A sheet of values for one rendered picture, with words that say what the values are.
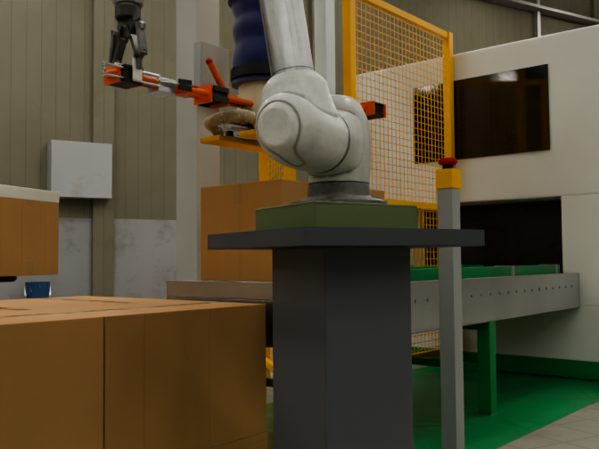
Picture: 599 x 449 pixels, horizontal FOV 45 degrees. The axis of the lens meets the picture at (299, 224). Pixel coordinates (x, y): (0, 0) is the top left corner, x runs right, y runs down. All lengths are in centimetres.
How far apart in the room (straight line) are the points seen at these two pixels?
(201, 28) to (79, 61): 739
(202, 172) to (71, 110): 738
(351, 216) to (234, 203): 92
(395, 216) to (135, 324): 74
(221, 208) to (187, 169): 114
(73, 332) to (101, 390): 17
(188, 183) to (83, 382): 196
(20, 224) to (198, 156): 90
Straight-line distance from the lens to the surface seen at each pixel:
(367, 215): 170
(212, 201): 261
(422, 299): 278
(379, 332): 174
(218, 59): 379
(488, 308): 326
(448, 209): 261
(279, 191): 239
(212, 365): 215
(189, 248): 366
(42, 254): 360
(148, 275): 1104
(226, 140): 253
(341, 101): 179
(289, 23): 169
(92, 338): 189
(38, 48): 1106
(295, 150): 156
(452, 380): 264
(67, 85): 1102
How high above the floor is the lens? 68
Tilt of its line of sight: 3 degrees up
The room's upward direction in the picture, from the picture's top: 1 degrees counter-clockwise
